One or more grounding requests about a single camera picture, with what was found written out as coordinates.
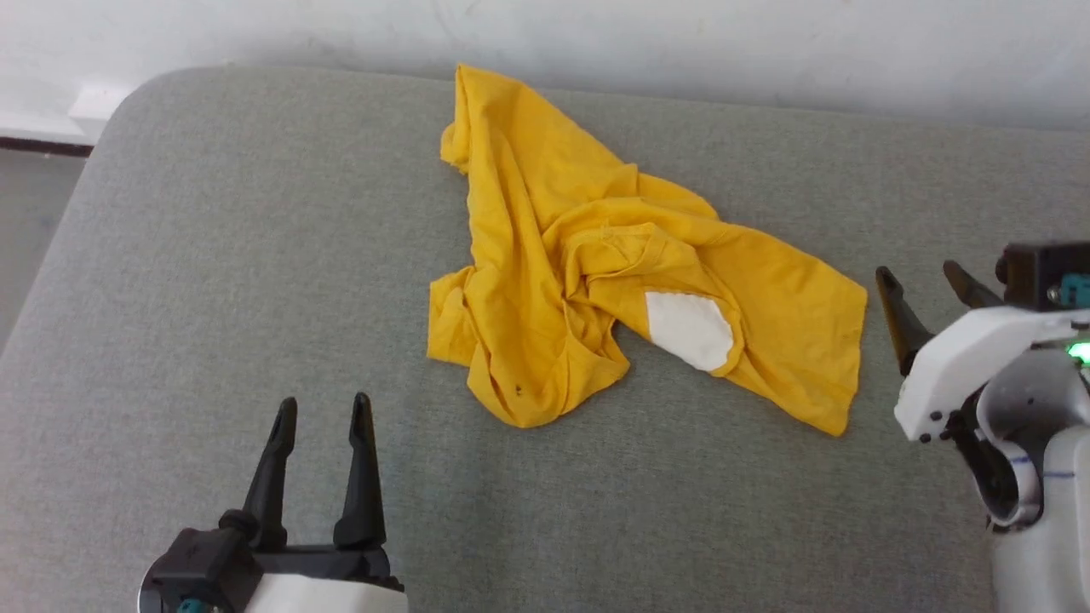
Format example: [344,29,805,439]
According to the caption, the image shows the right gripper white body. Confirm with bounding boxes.
[894,306,1090,443]

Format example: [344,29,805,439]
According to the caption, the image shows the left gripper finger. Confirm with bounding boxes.
[219,397,299,548]
[333,392,387,547]

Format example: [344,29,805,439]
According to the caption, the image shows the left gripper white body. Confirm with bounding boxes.
[243,547,409,613]

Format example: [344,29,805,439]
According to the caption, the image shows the grey fabric sofa seat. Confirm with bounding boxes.
[0,66,1090,613]

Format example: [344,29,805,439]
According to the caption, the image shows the yellow t-shirt with white print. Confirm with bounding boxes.
[427,64,869,438]

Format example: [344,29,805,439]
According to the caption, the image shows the dark baseboard strip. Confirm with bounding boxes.
[0,135,94,159]

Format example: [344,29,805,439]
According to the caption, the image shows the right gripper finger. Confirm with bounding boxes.
[943,261,1005,310]
[875,266,936,376]

